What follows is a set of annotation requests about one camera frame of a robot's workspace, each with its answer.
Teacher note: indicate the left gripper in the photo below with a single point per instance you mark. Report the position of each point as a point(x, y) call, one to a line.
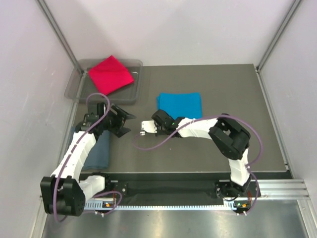
point(119, 130)

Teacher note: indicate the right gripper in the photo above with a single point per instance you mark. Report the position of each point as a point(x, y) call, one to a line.
point(157, 130)

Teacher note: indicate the bright blue t-shirt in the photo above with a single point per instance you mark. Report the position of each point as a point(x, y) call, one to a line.
point(187, 105)

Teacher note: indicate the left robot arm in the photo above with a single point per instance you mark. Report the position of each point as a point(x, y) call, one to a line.
point(63, 193)

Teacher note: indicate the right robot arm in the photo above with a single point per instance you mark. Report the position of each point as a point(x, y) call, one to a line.
point(231, 139)

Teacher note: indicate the folded dark blue t-shirt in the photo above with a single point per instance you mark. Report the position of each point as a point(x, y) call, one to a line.
point(91, 152)

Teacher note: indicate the folded red t-shirt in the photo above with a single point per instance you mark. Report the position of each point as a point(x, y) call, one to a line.
point(110, 75)

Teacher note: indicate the clear grey plastic bin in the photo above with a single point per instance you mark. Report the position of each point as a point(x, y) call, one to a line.
point(80, 85)

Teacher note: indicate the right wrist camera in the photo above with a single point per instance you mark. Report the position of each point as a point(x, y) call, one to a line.
point(148, 126)

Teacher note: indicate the slotted cable duct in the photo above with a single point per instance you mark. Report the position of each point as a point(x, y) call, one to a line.
point(106, 205)

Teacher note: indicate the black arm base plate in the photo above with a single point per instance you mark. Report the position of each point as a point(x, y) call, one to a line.
point(208, 187)

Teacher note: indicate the left corner aluminium post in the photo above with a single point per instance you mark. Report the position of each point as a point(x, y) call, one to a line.
point(59, 34)

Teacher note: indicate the corner aluminium post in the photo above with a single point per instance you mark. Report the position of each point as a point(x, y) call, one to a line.
point(59, 34)
point(280, 31)

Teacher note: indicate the aluminium rail frame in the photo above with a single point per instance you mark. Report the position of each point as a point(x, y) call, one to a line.
point(279, 189)

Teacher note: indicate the right corner aluminium post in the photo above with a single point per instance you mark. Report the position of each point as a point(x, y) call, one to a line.
point(280, 31)

